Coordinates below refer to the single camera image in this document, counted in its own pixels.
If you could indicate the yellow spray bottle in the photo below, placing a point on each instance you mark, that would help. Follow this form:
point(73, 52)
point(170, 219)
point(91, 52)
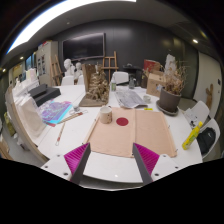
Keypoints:
point(192, 136)

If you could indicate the wooden easel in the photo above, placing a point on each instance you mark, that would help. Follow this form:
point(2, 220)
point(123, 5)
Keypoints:
point(110, 64)

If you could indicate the clear plastic bottle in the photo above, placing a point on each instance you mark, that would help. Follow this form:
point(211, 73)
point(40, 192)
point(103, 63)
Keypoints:
point(113, 84)

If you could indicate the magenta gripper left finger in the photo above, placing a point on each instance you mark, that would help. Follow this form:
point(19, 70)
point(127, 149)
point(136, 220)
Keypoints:
point(76, 161)

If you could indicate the brown cardboard box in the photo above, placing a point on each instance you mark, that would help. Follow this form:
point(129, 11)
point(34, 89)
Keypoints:
point(154, 84)

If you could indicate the small white cup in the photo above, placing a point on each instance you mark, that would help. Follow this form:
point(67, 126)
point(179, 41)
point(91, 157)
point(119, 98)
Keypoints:
point(146, 98)

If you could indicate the red round coaster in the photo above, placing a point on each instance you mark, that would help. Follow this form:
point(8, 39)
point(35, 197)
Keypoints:
point(122, 121)

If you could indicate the cardboard sculpture model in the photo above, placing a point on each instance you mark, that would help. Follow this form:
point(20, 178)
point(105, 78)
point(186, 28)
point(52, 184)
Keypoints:
point(96, 86)

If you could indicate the brown cardboard mat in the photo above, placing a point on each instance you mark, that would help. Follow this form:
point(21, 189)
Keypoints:
point(147, 128)

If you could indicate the white canvas stack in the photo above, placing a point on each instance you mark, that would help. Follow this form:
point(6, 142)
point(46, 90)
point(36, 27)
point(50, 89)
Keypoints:
point(29, 115)

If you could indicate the wooden paint brush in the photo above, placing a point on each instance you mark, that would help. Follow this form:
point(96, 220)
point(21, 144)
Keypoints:
point(60, 134)

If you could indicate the white plaster bust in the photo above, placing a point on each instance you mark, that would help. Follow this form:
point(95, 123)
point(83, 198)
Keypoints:
point(69, 67)

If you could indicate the grey newspaper sheet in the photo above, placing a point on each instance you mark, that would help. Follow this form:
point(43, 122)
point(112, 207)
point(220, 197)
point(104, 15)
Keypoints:
point(129, 99)

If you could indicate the black wall screen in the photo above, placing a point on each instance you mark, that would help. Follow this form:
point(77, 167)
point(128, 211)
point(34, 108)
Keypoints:
point(84, 47)

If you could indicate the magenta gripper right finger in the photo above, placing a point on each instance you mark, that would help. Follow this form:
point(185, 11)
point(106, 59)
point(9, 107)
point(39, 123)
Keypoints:
point(146, 161)

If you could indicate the black flat box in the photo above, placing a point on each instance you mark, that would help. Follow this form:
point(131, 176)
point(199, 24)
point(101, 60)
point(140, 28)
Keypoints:
point(43, 93)

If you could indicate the beige speckled ceramic mug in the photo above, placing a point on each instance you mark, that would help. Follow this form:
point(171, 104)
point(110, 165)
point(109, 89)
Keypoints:
point(106, 115)

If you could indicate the dark potted dry plant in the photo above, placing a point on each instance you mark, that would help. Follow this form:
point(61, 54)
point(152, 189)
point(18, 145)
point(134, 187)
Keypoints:
point(170, 94)

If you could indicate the white chair with black bag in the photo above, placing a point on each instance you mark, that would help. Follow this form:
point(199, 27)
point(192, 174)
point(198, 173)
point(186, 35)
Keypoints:
point(208, 137)

